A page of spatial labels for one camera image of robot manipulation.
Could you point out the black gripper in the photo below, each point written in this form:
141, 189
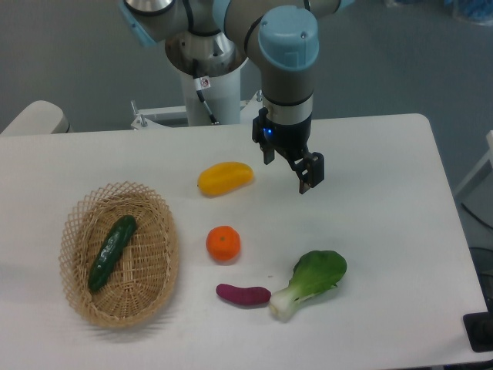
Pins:
290, 141

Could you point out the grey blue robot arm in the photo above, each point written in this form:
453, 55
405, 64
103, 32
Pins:
280, 38

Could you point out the woven wicker basket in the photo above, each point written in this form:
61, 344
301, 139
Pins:
143, 279

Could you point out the dark green cucumber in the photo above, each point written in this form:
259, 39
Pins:
110, 251

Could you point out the yellow mango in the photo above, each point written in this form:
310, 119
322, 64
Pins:
222, 178

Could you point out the orange tangerine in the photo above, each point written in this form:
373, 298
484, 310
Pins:
223, 243

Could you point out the green bok choy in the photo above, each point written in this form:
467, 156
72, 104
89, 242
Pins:
315, 273

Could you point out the purple sweet potato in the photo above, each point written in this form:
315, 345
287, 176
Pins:
246, 297

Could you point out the black device at table edge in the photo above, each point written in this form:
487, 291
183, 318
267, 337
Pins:
478, 327

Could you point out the white chair back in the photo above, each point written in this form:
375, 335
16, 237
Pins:
38, 118

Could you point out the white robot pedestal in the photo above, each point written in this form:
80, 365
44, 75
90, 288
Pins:
209, 71

